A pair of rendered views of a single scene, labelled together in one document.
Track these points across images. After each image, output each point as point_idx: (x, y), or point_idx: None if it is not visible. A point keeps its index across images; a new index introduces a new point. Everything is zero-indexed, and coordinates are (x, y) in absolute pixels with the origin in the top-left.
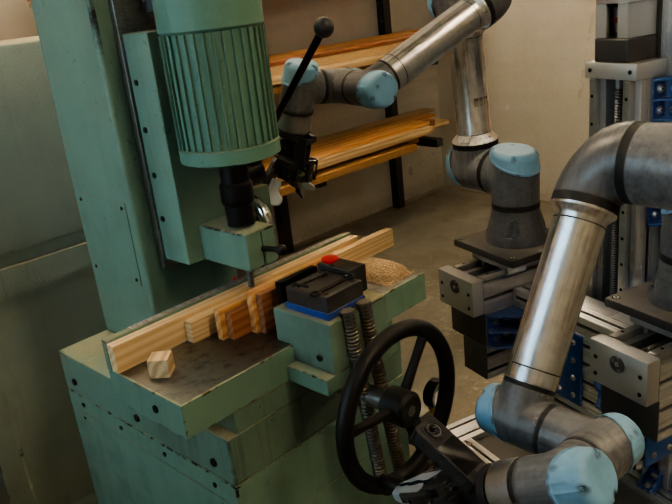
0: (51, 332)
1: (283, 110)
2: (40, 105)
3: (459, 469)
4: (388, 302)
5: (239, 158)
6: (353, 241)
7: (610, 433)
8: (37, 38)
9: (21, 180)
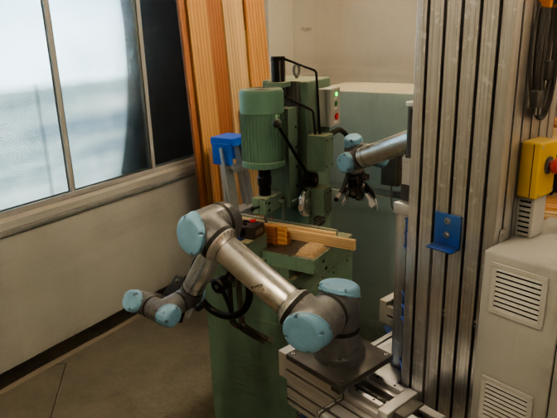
0: (336, 226)
1: (293, 154)
2: (355, 121)
3: (164, 292)
4: (287, 260)
5: (244, 165)
6: (330, 234)
7: (157, 303)
8: (383, 89)
9: (340, 153)
